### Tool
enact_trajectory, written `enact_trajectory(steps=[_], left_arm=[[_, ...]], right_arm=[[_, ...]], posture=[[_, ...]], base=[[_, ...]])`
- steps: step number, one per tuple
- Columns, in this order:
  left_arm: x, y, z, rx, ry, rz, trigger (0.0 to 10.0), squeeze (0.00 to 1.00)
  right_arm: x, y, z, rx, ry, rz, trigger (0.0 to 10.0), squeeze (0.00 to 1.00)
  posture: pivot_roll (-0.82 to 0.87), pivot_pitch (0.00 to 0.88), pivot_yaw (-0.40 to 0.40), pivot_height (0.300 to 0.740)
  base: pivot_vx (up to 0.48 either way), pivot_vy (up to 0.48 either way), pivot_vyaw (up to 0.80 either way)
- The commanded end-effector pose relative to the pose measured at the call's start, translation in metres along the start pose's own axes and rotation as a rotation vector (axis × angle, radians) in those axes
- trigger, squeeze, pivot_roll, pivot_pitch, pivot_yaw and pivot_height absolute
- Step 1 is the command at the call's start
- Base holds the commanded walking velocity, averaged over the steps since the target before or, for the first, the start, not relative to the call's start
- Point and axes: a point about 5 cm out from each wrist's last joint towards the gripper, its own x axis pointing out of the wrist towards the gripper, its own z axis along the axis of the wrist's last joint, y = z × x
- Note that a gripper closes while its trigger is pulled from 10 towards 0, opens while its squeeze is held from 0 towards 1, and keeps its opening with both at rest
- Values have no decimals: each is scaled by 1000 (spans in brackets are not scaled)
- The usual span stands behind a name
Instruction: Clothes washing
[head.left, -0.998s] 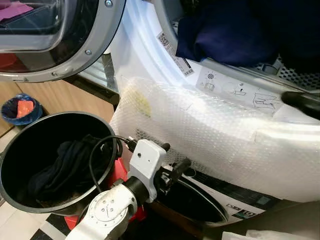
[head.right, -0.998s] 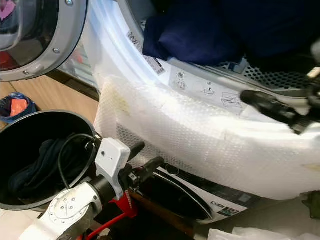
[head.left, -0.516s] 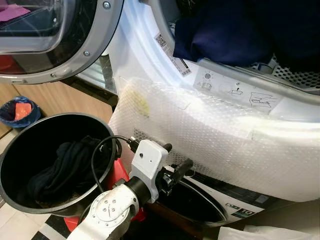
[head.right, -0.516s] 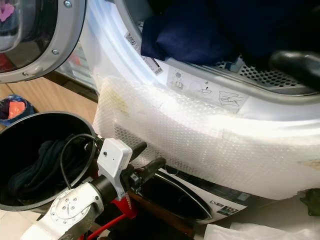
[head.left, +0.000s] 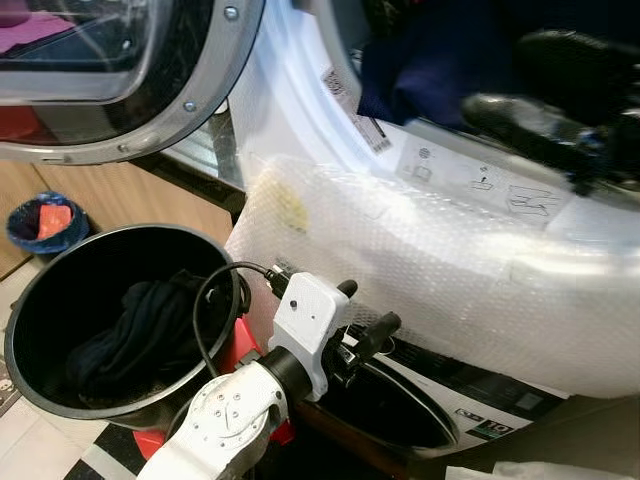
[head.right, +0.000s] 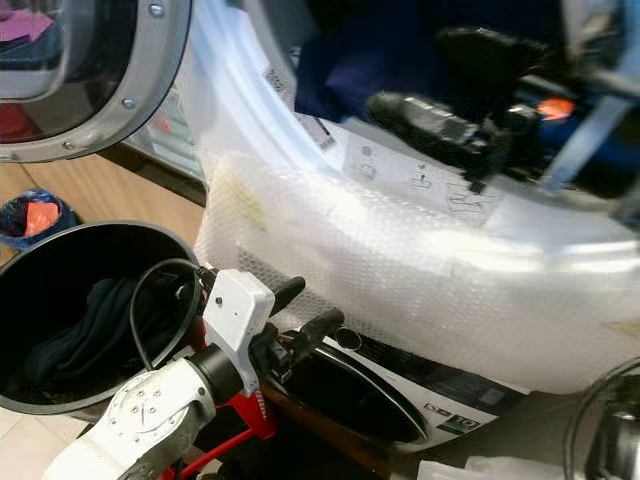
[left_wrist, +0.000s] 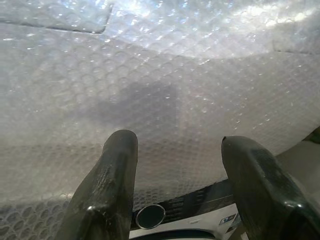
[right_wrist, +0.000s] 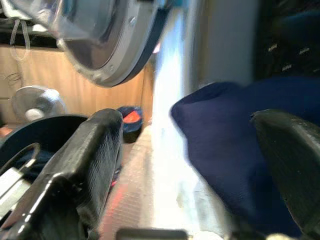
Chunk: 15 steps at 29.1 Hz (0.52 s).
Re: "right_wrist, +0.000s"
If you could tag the navy blue garment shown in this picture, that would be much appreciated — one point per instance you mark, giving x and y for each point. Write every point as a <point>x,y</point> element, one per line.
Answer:
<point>220,140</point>

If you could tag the light wooden cabinet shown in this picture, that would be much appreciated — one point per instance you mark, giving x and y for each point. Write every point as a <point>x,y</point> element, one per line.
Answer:
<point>75,95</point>

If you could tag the small blue lined trash bin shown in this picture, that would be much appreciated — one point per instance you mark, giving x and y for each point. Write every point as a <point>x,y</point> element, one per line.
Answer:
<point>130,136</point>

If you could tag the white desk fan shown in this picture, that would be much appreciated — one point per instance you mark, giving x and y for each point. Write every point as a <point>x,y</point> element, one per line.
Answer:
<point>37,102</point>

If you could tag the white clothes dryer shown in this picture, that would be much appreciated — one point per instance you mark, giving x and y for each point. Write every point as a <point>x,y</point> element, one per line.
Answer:
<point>225,37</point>

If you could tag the round silver glass dryer door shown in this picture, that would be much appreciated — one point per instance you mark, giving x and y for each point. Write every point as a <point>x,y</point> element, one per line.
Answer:
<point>120,37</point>

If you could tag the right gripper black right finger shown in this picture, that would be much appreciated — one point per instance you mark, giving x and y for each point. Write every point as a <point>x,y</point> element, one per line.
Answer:
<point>295,155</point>

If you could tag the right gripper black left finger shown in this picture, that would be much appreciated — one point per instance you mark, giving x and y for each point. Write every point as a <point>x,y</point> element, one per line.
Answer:
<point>95,155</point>

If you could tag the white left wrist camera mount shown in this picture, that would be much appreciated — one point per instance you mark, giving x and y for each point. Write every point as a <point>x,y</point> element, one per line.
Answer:
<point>10,185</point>

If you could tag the black round laundry bucket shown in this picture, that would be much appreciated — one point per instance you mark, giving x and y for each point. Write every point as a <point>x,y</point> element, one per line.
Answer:
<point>50,130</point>

